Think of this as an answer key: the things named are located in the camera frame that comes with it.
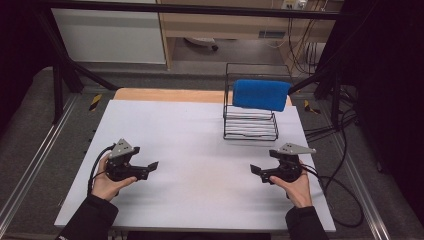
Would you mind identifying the office chair base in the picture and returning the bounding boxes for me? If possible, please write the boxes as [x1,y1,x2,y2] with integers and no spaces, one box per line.
[183,36,220,52]

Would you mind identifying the aluminium floor rail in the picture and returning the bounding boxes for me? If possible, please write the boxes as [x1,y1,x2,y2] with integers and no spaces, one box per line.
[0,94,80,228]
[332,132,392,240]

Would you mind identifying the black wire rack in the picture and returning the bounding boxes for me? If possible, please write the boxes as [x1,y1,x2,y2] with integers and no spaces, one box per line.
[222,62,294,142]

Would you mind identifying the white power strip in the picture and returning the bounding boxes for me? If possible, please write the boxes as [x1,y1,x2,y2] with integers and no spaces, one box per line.
[281,0,308,11]

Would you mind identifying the black frame crossbar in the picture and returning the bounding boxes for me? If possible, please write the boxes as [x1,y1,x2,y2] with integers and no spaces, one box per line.
[39,1,342,21]

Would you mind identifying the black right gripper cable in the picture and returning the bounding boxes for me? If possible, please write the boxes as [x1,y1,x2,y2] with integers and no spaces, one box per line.
[299,164,365,229]

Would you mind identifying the black frame leg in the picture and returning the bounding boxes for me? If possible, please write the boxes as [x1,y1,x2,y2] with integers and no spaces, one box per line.
[282,64,345,132]
[33,12,120,125]

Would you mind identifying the light wooden desk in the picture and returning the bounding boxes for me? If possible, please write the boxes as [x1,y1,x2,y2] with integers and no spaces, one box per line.
[156,0,344,70]

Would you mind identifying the person's right hand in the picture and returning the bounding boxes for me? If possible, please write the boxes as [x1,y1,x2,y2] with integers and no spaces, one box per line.
[268,169,314,209]

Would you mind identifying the white table cover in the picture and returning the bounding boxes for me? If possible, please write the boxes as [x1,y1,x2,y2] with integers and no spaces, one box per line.
[54,99,337,233]

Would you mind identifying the white cabinet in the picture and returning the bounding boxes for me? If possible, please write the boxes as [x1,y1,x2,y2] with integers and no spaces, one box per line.
[51,7,167,65]

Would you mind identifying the hanging cables under desk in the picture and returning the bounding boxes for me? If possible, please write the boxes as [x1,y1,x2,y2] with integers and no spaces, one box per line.
[287,18,322,75]

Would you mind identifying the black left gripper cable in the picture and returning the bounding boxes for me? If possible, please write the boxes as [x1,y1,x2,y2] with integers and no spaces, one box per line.
[86,144,116,197]

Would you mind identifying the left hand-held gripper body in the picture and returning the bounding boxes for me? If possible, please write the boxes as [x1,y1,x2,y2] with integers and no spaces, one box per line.
[105,138,135,183]

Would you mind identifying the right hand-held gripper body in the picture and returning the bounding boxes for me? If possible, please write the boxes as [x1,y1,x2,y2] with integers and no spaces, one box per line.
[275,142,317,184]

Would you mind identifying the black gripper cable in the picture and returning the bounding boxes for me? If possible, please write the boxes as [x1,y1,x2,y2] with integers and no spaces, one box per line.
[86,144,116,197]
[299,164,365,229]

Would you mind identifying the bundle of black floor cables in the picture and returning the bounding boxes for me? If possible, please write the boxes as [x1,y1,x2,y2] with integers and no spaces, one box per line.
[304,84,360,144]

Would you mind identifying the person's left hand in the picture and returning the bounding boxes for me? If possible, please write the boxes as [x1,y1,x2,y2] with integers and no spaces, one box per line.
[90,154,138,202]

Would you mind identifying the blue towel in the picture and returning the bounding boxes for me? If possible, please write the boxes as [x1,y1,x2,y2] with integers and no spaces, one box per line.
[232,79,292,113]

